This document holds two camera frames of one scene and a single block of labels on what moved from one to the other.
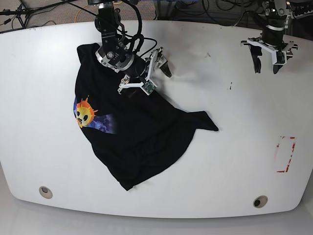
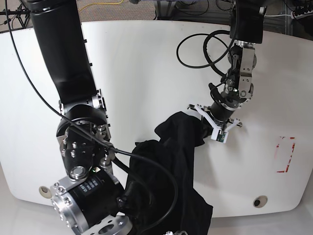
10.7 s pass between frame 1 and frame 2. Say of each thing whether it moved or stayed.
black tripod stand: stayed
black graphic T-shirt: moved
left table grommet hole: stayed
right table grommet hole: stayed
